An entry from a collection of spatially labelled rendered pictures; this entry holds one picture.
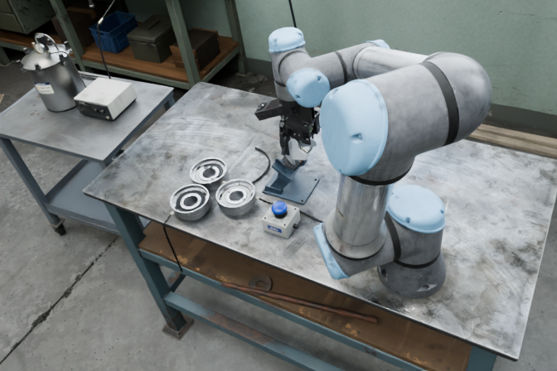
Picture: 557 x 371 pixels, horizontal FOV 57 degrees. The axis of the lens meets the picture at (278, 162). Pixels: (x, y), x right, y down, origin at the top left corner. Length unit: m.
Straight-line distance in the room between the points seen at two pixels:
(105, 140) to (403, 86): 1.47
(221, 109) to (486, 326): 1.04
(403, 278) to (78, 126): 1.41
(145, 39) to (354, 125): 2.65
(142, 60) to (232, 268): 2.01
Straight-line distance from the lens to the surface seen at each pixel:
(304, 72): 1.01
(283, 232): 1.27
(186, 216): 1.37
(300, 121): 1.20
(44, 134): 2.15
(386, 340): 1.41
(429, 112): 0.65
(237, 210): 1.34
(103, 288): 2.42
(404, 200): 1.05
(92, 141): 2.00
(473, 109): 0.68
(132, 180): 1.57
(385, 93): 0.64
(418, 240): 1.05
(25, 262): 2.72
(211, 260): 1.61
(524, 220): 1.36
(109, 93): 2.08
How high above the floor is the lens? 1.80
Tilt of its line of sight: 42 degrees down
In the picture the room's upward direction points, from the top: 10 degrees counter-clockwise
